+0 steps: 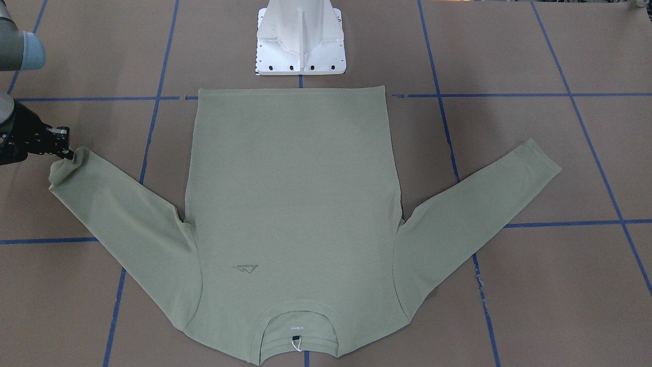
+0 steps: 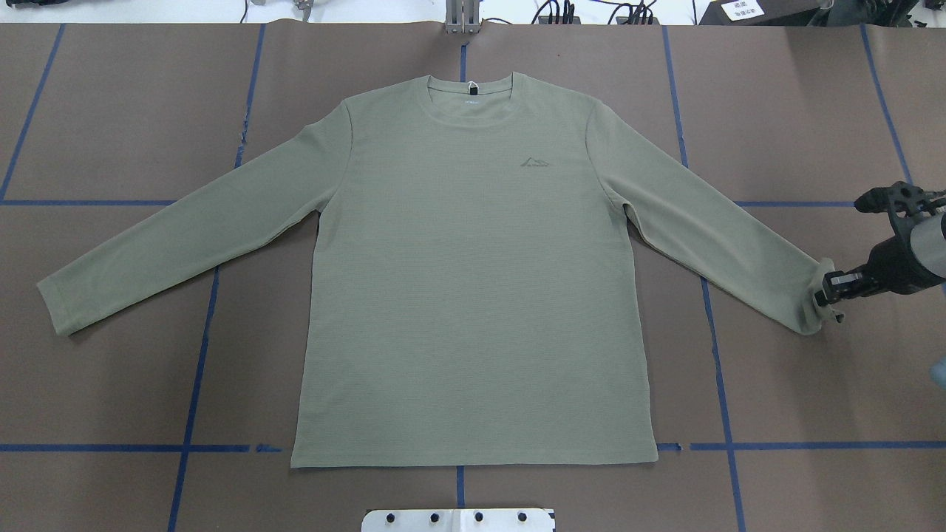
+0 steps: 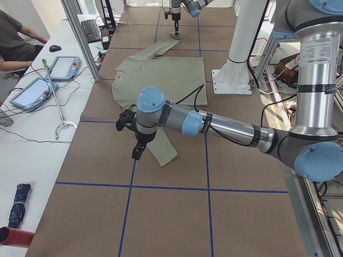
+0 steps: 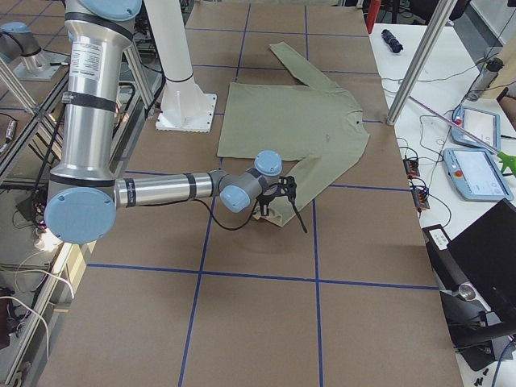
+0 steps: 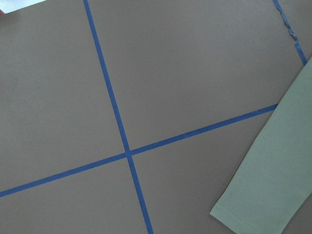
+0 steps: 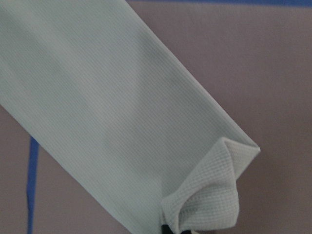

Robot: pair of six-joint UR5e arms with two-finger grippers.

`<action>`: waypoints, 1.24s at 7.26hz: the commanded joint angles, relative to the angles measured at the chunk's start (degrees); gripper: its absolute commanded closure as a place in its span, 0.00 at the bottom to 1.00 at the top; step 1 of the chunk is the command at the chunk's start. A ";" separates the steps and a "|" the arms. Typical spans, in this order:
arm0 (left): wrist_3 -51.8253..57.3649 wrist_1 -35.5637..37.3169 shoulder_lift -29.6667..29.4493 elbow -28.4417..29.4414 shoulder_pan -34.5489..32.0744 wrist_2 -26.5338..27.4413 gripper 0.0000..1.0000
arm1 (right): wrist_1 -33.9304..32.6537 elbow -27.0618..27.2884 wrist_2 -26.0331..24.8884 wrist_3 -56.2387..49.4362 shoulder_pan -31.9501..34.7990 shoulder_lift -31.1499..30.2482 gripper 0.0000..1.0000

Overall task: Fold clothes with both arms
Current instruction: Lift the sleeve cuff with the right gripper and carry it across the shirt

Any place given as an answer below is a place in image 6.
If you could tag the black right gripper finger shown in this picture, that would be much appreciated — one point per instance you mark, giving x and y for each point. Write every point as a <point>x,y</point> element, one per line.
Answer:
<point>165,229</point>

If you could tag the olive green long-sleeve shirt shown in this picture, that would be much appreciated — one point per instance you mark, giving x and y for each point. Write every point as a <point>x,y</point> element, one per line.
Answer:
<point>117,110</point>

